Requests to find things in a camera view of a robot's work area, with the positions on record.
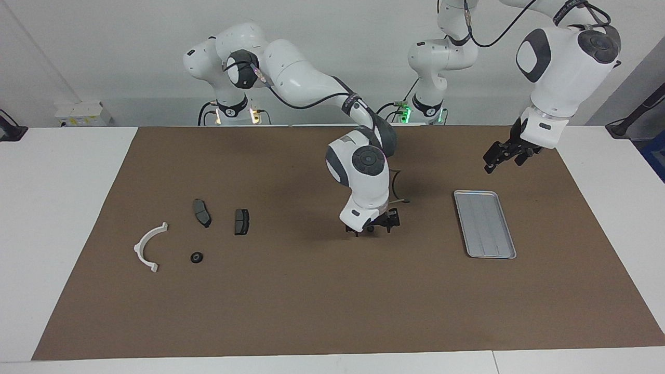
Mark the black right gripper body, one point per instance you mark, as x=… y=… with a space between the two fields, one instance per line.
x=382 y=219

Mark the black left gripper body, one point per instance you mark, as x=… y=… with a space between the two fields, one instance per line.
x=522 y=143

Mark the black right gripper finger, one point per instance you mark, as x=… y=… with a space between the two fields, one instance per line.
x=354 y=231
x=394 y=221

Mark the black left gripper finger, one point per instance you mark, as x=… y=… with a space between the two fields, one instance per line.
x=524 y=157
x=499 y=153

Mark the large black bearing gear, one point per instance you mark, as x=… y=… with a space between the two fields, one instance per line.
x=196 y=257

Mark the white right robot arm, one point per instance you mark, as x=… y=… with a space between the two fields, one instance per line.
x=363 y=176

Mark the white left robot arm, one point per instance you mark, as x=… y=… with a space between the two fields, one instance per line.
x=566 y=67

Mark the silver metal tray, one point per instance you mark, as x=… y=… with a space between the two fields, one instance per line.
x=486 y=228

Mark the brown table mat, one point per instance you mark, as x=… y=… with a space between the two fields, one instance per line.
x=332 y=311

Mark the black pole stand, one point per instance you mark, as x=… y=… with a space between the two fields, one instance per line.
x=623 y=127

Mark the rectangular grey brake pad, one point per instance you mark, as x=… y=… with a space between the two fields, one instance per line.
x=241 y=222

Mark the blue bin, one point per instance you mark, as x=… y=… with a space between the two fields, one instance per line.
x=655 y=161

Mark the curved grey brake pad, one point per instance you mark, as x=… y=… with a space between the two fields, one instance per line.
x=201 y=212

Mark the white power box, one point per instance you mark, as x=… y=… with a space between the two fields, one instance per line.
x=83 y=114

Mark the black clamp stand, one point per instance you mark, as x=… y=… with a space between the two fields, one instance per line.
x=10 y=132

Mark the white semicircular bracket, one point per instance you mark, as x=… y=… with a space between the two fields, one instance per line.
x=138 y=249

